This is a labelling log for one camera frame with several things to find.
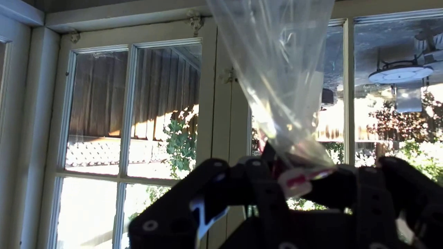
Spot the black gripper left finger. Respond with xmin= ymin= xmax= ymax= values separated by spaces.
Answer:
xmin=128 ymin=155 xmax=280 ymax=249

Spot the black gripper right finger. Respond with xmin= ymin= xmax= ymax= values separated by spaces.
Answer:
xmin=301 ymin=155 xmax=443 ymax=249

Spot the clear pink-zip plastic bag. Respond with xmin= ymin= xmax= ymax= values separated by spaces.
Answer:
xmin=204 ymin=0 xmax=339 ymax=199

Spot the white framed window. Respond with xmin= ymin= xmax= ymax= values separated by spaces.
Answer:
xmin=0 ymin=0 xmax=443 ymax=249

